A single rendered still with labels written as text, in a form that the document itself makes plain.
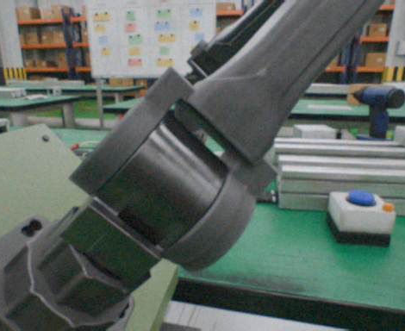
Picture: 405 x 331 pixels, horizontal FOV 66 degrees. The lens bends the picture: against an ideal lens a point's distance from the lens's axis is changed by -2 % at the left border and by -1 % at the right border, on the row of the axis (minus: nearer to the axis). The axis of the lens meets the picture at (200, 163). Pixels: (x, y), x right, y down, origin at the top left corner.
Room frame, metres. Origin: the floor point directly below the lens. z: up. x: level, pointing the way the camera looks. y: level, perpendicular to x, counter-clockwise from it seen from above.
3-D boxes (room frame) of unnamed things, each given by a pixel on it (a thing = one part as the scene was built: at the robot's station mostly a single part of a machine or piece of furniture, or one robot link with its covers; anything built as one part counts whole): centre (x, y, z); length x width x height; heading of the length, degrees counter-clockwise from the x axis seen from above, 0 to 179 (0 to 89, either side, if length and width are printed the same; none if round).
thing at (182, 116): (0.65, 0.02, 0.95); 0.10 x 0.07 x 0.07; 172
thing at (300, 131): (0.95, -0.35, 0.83); 0.11 x 0.10 x 0.10; 1
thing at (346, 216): (0.48, -0.27, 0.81); 0.10 x 0.08 x 0.06; 172
